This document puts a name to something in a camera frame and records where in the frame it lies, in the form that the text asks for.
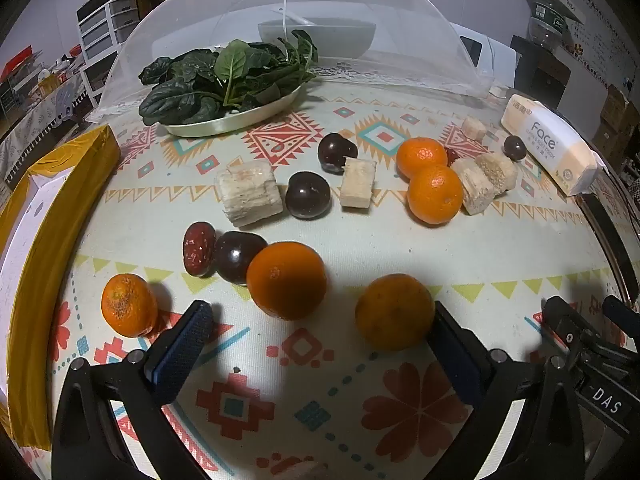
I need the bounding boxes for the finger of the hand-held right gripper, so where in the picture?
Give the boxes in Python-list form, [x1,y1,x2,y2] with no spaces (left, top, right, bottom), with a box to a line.
[544,296,589,357]
[602,295,640,352]

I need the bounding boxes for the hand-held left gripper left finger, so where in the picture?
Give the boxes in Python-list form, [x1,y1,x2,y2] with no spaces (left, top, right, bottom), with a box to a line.
[52,300,216,480]

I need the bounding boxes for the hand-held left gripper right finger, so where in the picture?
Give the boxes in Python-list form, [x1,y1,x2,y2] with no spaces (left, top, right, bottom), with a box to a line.
[427,300,586,480]

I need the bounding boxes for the speckled orange mandarin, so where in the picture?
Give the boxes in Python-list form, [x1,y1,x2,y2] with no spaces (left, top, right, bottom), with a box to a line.
[101,273,159,338]

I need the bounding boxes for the large peeled sugarcane piece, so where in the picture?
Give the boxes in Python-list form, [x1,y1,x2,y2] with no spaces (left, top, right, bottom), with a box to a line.
[215,158,286,228]

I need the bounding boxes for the yellow-rimmed white box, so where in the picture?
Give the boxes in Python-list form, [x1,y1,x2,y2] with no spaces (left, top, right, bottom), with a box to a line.
[0,124,122,453]

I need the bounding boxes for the patterned tablecloth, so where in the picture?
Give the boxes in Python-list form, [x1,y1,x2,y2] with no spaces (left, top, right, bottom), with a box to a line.
[45,50,631,480]

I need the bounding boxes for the small dark purple plum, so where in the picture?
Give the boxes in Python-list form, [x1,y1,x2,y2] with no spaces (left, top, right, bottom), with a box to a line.
[502,135,527,162]

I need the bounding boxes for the pale orange tissue pack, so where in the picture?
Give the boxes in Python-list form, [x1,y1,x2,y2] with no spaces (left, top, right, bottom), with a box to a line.
[500,94,601,197]

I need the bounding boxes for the cardboard boxes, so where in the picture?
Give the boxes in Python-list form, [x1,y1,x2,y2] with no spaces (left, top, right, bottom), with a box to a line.
[592,85,640,161]

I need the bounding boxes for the pale green plate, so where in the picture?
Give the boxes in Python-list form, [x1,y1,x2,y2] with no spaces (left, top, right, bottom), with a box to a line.
[162,82,303,138]

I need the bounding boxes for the dark cabinet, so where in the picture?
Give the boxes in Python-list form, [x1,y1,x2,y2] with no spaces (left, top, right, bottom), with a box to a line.
[510,35,573,111]

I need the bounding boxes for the side table with printed cloth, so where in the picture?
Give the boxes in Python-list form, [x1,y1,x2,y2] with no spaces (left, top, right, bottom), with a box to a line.
[0,67,93,191]

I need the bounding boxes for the bunch of spinach leaves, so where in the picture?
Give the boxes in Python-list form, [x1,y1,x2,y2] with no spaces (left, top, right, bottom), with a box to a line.
[138,30,319,126]

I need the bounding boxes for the clear plastic bottle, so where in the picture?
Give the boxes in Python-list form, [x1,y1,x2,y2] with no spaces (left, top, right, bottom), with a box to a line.
[529,0,571,53]

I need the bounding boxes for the white mesh food cover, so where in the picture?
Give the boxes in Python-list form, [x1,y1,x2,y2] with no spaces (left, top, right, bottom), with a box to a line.
[85,0,496,126]

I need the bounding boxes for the white plastic drawer unit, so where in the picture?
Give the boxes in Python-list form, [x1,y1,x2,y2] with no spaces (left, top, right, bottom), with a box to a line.
[76,0,141,108]

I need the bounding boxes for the grey bowl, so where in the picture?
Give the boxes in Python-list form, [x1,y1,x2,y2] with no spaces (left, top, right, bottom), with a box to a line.
[257,17,377,59]

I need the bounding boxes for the wall whiteboard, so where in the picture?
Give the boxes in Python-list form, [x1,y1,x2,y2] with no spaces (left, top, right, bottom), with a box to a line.
[560,0,640,78]

